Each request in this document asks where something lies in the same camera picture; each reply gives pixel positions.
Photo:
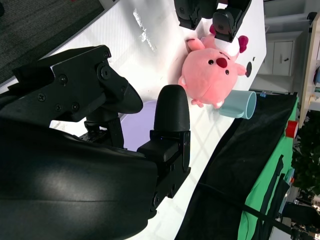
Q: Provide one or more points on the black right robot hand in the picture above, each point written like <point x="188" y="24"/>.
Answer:
<point x="75" y="180"/>

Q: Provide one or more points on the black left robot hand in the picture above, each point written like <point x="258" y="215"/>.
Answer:
<point x="235" y="15"/>

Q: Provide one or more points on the pink plush beaver doll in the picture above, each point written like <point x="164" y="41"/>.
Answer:
<point x="207" y="75"/>

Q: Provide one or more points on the purple plastic plate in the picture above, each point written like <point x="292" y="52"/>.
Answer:
<point x="135" y="130"/>

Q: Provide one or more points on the black table grommet hole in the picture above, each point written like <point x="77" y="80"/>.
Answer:
<point x="249" y="68"/>

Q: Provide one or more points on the white cabinet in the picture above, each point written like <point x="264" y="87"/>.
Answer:
<point x="282" y="57"/>

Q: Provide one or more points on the light blue plastic mug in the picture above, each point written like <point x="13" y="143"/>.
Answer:
<point x="237" y="105"/>

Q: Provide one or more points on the red tape roll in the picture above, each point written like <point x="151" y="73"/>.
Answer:
<point x="291" y="128"/>

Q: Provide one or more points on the black backdrop cloth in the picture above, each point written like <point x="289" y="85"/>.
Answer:
<point x="230" y="162"/>

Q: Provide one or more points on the green cloth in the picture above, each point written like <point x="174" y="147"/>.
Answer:
<point x="265" y="185"/>

